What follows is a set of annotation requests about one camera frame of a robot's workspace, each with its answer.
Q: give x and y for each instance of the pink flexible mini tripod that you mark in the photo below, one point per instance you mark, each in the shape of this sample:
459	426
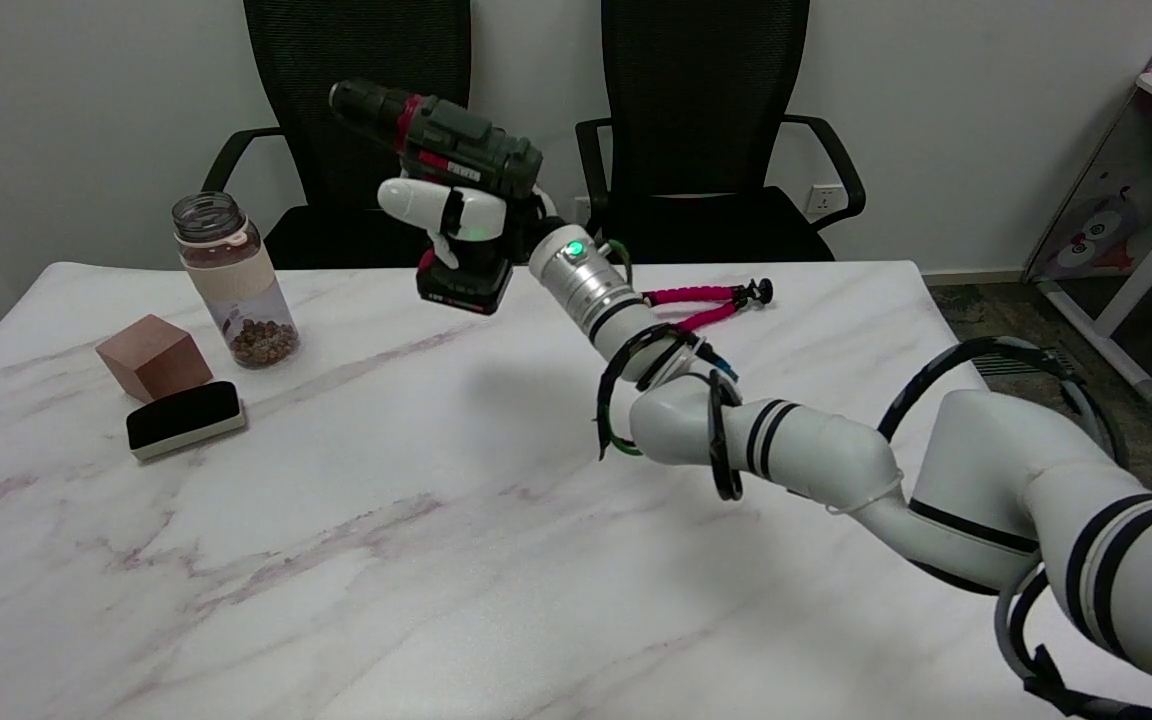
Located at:
696	294

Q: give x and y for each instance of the black white board eraser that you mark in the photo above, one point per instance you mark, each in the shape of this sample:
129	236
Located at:
181	415

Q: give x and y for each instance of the brown wooden cube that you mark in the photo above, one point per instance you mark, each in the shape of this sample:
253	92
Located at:
151	355

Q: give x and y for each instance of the metal floor vent grille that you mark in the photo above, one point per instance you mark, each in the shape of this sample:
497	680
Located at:
1011	366

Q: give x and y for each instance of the green black power screwdriver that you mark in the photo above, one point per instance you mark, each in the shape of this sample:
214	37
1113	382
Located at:
466	145

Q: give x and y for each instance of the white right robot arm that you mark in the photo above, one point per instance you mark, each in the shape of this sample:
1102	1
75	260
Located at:
986	450

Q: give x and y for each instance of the white wall power outlet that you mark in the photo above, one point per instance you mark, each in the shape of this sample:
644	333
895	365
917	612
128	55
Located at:
581	210
824	200

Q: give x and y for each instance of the clear jar with brown nuts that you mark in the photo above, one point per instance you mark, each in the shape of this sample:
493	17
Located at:
236	280

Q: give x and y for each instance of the black mesh office chair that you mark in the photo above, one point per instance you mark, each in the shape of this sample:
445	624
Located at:
706	100
336	50

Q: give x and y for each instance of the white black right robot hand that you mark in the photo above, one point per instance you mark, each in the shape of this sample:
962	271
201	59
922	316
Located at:
416	200

